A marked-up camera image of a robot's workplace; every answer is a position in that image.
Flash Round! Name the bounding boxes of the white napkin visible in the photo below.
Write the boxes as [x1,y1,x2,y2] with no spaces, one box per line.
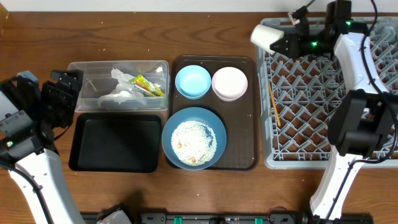
[98,68,146,106]

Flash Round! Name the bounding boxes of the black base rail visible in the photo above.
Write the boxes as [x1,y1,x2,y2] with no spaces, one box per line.
[80,212,374,224]

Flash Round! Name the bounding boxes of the grey dishwasher rack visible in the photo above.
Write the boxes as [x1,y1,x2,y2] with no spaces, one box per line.
[255,17,397,169]

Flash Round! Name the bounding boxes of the yellow green snack wrapper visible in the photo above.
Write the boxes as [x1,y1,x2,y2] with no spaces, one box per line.
[129,75,164,96]

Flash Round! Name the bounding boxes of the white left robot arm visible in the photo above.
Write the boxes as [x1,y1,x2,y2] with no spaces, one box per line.
[1,70,84,223]

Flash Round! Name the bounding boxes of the white rice leftovers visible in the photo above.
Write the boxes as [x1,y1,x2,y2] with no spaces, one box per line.
[171,121,217,167]

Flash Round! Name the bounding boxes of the wooden chopstick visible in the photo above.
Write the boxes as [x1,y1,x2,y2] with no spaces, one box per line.
[268,82,281,127]

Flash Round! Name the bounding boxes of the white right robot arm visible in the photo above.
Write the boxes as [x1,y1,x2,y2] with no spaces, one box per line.
[267,1,397,223]

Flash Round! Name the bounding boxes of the brown serving tray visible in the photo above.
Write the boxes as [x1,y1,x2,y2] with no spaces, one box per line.
[169,55,259,171]

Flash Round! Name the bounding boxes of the clear plastic waste bin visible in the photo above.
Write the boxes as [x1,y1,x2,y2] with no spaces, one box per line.
[68,60,170,113]

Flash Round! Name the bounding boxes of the large blue plate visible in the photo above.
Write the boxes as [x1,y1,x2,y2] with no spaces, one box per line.
[162,107,227,170]

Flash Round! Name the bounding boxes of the black plastic tray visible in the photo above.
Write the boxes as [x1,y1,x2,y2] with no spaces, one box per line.
[68,113,161,173]

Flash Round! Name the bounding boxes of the white cup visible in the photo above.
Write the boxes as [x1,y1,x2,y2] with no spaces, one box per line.
[251,24,284,55]

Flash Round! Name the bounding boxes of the light blue bowl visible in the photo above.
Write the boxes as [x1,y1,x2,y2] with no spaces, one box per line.
[175,65,211,100]

